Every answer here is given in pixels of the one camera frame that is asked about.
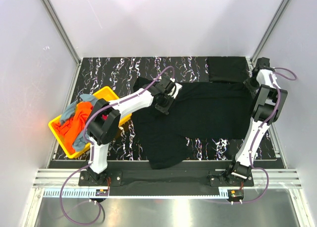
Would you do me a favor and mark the black t-shirt with blue logo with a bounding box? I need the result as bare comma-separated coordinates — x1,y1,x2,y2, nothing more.
132,82,253,170

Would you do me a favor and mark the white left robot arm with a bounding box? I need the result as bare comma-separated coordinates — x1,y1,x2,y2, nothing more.
83,78,182,185

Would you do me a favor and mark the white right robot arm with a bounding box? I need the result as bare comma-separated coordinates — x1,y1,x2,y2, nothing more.
224,57,288,186

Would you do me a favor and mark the folded black t-shirt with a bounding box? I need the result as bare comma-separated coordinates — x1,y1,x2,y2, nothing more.
207,57,249,83

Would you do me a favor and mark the yellow plastic bin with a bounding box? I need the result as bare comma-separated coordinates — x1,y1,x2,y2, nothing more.
48,86,133,160

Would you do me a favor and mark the red t-shirt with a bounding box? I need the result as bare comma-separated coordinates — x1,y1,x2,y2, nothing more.
102,114,108,120

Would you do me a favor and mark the light blue grey t-shirt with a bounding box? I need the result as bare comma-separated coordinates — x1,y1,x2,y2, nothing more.
59,94,98,125

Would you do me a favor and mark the orange t-shirt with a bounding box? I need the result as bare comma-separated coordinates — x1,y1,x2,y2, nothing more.
51,102,93,156

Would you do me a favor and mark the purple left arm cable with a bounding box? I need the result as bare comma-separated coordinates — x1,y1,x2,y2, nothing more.
59,65,176,224

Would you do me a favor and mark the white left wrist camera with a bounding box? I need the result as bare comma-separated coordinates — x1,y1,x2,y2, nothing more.
171,83,182,99

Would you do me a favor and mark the aluminium frame post right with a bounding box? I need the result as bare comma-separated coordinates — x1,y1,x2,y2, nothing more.
250,0,291,64

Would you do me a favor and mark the aluminium frame post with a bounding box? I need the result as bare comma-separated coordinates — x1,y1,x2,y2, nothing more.
250,0,291,64
36,0,82,65

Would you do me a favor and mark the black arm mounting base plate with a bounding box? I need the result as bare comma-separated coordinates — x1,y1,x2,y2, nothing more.
78,169,254,187

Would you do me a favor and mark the aluminium frame post left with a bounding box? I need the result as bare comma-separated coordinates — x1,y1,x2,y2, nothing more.
36,0,82,65

